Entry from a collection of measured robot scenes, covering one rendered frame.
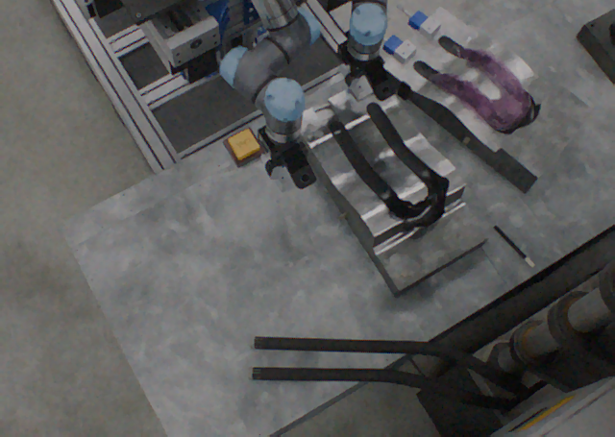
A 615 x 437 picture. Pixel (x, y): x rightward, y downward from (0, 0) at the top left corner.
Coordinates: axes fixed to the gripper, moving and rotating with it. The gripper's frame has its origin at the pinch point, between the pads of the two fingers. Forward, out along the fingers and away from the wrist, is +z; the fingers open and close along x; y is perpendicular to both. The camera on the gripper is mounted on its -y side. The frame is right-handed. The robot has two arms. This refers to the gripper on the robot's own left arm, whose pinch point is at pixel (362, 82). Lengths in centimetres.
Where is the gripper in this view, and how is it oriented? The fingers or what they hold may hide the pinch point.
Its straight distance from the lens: 197.7
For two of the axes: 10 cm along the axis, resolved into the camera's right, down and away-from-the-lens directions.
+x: -8.6, 5.0, -0.8
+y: -5.1, -8.5, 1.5
